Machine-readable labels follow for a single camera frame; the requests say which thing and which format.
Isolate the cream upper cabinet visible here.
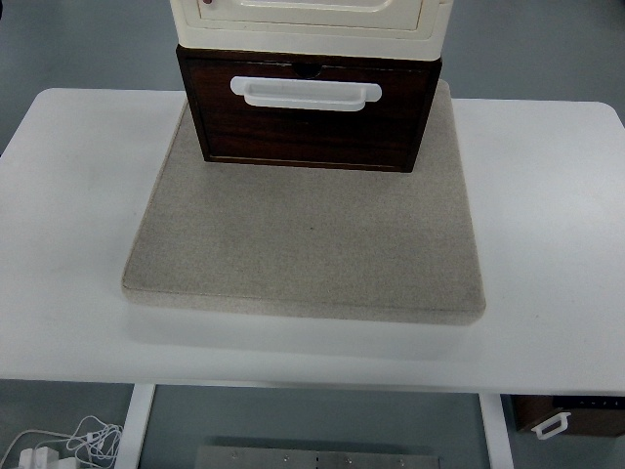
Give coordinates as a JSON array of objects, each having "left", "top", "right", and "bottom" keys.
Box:
[{"left": 168, "top": 0, "right": 453, "bottom": 63}]

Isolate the dark wooden drawer housing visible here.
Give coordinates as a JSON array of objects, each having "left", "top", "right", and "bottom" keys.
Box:
[{"left": 174, "top": 44, "right": 443, "bottom": 175}]

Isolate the beige fabric mat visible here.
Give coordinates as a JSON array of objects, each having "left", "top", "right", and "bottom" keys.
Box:
[{"left": 120, "top": 80, "right": 488, "bottom": 327}]

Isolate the grey metal plate with screws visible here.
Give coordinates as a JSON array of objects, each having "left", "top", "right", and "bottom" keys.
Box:
[{"left": 194, "top": 444, "right": 443, "bottom": 469}]

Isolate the white table leg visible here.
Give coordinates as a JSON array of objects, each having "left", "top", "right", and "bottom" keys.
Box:
[
  {"left": 116, "top": 384, "right": 157, "bottom": 469},
  {"left": 478, "top": 393, "right": 515, "bottom": 469}
]

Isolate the white charger plug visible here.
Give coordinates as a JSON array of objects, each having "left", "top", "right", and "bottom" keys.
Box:
[{"left": 18, "top": 447, "right": 61, "bottom": 469}]

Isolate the white cable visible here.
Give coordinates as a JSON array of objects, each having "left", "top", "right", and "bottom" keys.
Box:
[{"left": 0, "top": 415, "right": 124, "bottom": 469}]

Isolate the brown box with white handle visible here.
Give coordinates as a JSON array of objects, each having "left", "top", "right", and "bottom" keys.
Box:
[{"left": 512, "top": 394, "right": 625, "bottom": 441}]

